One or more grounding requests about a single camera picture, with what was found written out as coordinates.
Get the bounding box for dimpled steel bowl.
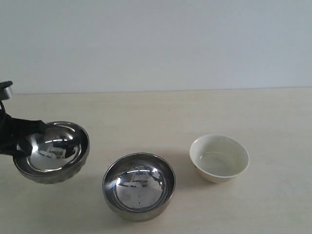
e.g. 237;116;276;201
13;121;90;184

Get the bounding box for black camera cable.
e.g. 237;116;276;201
0;99;7;130

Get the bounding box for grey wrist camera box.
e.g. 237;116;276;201
0;81;13;100

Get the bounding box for smooth steel bowl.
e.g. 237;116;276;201
102;153;176;222

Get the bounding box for white ceramic bowl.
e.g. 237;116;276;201
189;134;250;183

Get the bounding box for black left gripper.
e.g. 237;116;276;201
0;114;46;156

